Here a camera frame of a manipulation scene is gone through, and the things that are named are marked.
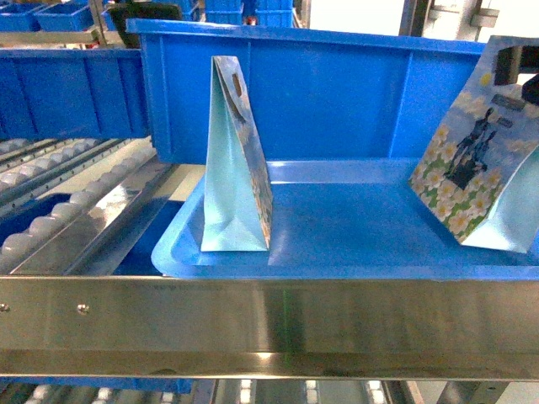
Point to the white roller conveyor track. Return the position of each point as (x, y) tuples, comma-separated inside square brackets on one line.
[(18, 246)]

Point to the blue plastic tray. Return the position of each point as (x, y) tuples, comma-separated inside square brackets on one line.
[(339, 220)]

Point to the stainless steel shelf rail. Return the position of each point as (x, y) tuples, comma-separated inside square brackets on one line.
[(322, 329)]

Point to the large blue plastic bin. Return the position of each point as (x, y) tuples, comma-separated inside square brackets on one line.
[(314, 94)]

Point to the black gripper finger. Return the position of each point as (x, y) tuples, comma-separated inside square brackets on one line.
[(530, 90)]

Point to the flower gift bag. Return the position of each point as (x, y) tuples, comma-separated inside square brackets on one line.
[(479, 173), (238, 200)]

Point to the blue bin at left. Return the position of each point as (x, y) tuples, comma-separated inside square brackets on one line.
[(68, 94)]

